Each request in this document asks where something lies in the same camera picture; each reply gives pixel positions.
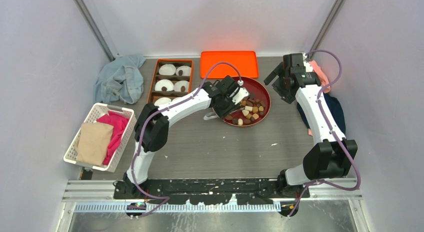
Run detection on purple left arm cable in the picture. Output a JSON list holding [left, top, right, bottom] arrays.
[[130, 61, 244, 219]]

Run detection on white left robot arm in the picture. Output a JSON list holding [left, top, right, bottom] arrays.
[[123, 76, 249, 199]]

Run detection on white paper cup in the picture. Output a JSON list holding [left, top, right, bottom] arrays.
[[175, 65, 192, 76], [154, 79, 174, 91], [154, 97, 172, 106], [158, 64, 176, 76], [173, 80, 190, 92]]

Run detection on orange box lid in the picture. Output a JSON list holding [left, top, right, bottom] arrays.
[[199, 51, 259, 79]]

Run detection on aluminium frame rail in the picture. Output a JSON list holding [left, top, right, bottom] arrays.
[[61, 181, 362, 213]]

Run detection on light blue cloth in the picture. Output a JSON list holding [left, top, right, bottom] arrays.
[[93, 55, 146, 104]]

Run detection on beige cloth in basket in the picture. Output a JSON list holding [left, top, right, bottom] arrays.
[[76, 122, 113, 166]]

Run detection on salmon pink cloth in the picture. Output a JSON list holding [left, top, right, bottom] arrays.
[[309, 60, 330, 87]]

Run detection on silver metal tongs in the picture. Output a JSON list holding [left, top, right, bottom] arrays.
[[202, 105, 248, 121]]

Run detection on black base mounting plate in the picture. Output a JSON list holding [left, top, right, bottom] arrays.
[[113, 178, 303, 205]]

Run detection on round red lacquer tray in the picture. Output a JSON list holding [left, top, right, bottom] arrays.
[[222, 77, 271, 127]]

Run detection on pink cloth in basket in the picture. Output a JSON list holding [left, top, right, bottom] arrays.
[[96, 111, 129, 165]]

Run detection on orange chocolate box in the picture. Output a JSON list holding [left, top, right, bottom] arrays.
[[147, 59, 194, 104]]

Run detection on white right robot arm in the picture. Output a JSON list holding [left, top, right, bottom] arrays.
[[264, 53, 358, 198]]

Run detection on navy blue cloth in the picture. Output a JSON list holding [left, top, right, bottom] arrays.
[[296, 93, 346, 136]]

